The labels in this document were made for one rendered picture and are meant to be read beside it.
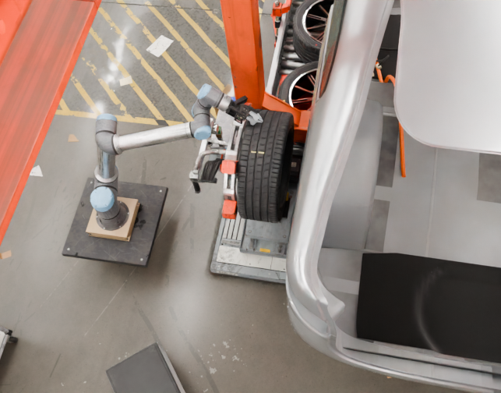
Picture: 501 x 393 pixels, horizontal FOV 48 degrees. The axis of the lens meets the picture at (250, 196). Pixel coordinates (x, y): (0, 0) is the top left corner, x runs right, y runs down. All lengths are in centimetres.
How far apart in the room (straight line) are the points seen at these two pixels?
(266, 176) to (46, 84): 211
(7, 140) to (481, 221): 260
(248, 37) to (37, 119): 219
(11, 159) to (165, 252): 321
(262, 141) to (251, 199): 32
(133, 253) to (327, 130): 190
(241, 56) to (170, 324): 186
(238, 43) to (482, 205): 156
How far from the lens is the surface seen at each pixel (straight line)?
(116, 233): 385
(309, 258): 221
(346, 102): 238
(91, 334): 406
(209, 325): 388
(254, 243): 385
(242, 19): 299
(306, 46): 437
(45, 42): 109
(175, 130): 307
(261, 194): 305
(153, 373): 353
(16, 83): 105
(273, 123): 311
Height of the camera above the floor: 372
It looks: 62 degrees down
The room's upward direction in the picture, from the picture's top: 9 degrees counter-clockwise
